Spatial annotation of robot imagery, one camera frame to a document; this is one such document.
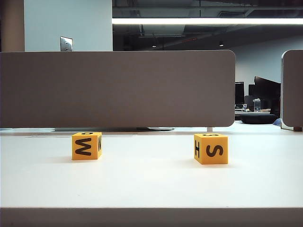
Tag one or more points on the metal wall plate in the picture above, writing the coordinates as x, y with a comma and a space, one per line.
66, 43

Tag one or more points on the clear water bottle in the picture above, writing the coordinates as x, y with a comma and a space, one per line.
256, 106

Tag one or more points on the blue rounded object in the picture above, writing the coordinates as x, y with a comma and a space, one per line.
277, 122

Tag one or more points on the yellow letter block H S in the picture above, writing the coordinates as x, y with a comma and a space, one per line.
213, 159

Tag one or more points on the grey divider panel white edge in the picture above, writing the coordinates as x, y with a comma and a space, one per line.
293, 89

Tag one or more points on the yellow letter block M W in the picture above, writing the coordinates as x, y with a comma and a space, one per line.
82, 156

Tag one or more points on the silver monitor stand base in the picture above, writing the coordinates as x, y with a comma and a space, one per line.
161, 128

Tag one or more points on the wide grey desk divider panel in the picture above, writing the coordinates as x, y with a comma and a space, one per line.
118, 89

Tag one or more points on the long ceiling light strip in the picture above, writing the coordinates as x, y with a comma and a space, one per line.
201, 21

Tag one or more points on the small black computer monitor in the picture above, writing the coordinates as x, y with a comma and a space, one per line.
239, 92

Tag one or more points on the large black computer monitor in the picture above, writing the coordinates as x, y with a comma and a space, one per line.
267, 92

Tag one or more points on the beige structural column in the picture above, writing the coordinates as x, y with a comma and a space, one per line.
13, 26

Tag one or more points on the black round cushion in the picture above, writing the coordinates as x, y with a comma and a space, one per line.
258, 118

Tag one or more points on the brown divider support foot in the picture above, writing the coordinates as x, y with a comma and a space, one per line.
297, 128

